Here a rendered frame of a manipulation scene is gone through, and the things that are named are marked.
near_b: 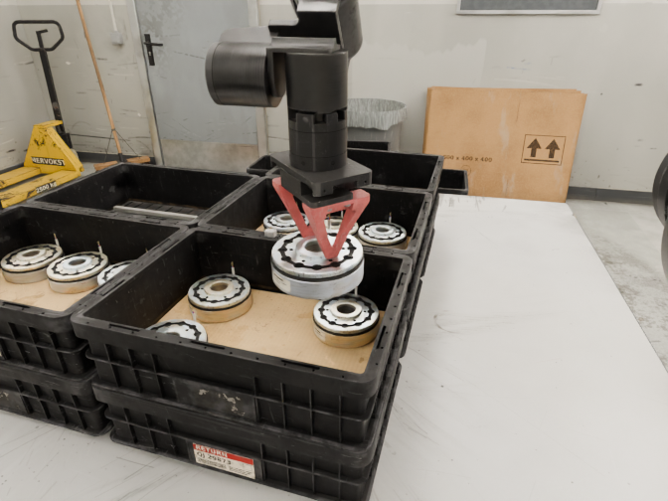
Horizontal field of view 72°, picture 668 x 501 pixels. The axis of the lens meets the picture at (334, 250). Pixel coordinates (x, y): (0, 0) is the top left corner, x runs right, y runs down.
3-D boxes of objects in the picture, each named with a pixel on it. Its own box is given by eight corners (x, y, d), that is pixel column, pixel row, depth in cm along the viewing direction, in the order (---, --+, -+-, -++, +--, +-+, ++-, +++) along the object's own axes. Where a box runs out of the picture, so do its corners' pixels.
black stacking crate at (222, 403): (407, 317, 78) (413, 258, 73) (368, 462, 53) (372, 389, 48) (202, 282, 88) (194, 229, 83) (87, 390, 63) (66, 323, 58)
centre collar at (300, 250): (343, 242, 53) (343, 237, 52) (333, 263, 48) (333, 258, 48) (302, 238, 54) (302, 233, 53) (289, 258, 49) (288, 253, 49)
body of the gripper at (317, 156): (315, 203, 42) (312, 121, 38) (269, 170, 49) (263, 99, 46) (373, 189, 45) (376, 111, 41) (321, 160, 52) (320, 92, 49)
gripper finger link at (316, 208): (314, 275, 46) (311, 189, 41) (283, 247, 51) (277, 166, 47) (370, 257, 49) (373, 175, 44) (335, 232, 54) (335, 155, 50)
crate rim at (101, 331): (413, 268, 74) (414, 255, 73) (373, 403, 49) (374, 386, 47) (195, 237, 84) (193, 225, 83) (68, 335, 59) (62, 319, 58)
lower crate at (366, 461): (404, 366, 84) (409, 312, 78) (366, 522, 58) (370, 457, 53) (209, 328, 94) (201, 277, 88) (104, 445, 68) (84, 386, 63)
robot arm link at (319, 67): (340, 41, 38) (353, 35, 42) (260, 40, 39) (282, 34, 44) (340, 125, 41) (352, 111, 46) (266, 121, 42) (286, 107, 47)
